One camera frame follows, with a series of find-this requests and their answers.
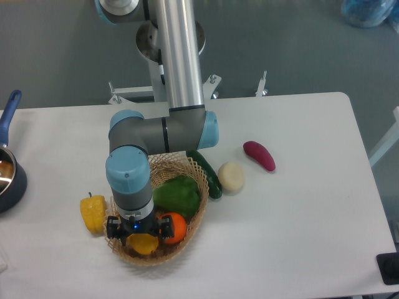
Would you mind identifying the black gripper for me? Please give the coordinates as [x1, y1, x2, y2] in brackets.
[106, 214, 175, 246]

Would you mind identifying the yellow mango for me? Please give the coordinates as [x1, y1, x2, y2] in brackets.
[127, 234, 159, 255]

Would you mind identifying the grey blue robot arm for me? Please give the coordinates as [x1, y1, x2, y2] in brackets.
[105, 1, 219, 242]

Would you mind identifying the woven bamboo basket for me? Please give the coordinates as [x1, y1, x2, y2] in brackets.
[105, 153, 209, 267]

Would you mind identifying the orange tangerine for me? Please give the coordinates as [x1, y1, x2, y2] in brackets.
[161, 212, 187, 245]

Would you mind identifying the yellow bell pepper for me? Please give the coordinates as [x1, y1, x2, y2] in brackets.
[80, 192, 107, 235]

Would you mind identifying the green bok choy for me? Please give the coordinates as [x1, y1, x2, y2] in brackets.
[153, 176, 200, 219]

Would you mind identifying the dark green cucumber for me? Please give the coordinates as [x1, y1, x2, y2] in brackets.
[185, 150, 223, 199]

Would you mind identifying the cream round bun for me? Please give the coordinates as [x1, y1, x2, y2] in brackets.
[218, 161, 245, 191]

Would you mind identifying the blue saucepan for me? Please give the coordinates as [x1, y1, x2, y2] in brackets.
[1, 90, 27, 213]

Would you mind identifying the purple sweet potato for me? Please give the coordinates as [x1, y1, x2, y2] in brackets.
[243, 141, 276, 172]

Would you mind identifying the black device at edge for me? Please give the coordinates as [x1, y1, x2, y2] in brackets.
[376, 252, 398, 285]

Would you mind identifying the blue plastic bag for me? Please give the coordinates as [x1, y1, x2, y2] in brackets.
[340, 0, 398, 29]

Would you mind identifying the black cable on pedestal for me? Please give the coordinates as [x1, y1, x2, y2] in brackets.
[157, 49, 166, 85]

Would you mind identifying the white frame at right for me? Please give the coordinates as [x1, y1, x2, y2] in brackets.
[368, 107, 398, 167]

